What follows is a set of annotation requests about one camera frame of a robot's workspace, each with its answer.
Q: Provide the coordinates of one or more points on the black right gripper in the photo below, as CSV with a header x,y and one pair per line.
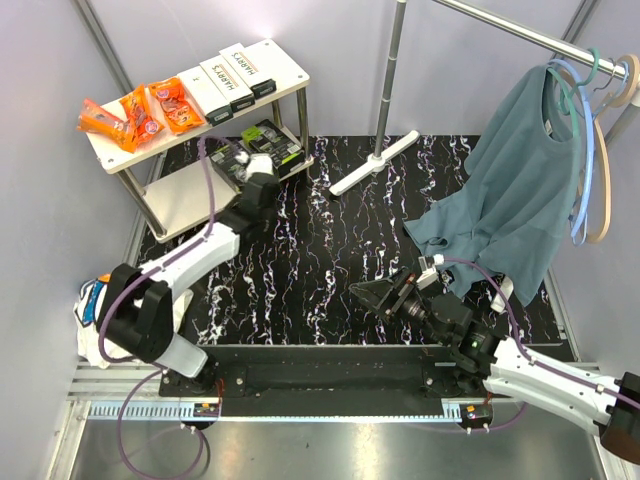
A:
x,y
375,293

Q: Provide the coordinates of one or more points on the green black razor box shelved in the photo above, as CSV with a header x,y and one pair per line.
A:
x,y
267,138

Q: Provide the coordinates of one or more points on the green black razor box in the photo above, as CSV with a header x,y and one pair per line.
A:
x,y
231,162

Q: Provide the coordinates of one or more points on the white Harry's box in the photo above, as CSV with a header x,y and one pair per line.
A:
x,y
233,88
249,70

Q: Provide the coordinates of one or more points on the white H razor box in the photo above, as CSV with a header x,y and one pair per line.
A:
x,y
208,98

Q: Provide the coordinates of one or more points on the orange razor pack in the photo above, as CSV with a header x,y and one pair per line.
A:
x,y
95,119
138,112
180,115

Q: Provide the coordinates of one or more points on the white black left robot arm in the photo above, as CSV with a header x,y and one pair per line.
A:
x,y
137,311

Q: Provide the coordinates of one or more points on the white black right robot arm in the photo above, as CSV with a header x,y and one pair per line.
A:
x,y
604,406

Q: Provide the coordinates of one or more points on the white two-tier shelf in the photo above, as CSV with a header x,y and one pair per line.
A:
x,y
166,178

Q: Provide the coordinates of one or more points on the teal t-shirt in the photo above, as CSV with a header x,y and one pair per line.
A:
x,y
510,215

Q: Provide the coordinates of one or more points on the blue hanger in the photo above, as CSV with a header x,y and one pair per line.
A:
x,y
585,165

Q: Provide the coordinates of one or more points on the teal hanger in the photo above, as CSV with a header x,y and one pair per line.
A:
x,y
573,100

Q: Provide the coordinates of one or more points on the white printed cloth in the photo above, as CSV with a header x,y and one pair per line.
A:
x,y
87,311

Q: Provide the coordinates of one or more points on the wooden hanger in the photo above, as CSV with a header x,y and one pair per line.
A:
x,y
607,165

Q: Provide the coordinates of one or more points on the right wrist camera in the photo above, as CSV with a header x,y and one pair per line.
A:
x,y
429,273

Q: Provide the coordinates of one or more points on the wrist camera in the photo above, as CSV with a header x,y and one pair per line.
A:
x,y
251,164
429,273

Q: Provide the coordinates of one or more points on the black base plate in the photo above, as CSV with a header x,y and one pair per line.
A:
x,y
329,383

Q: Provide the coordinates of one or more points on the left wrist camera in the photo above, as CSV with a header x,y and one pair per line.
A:
x,y
251,164

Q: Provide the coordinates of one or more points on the aluminium frame rail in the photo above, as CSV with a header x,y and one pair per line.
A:
x,y
132,392

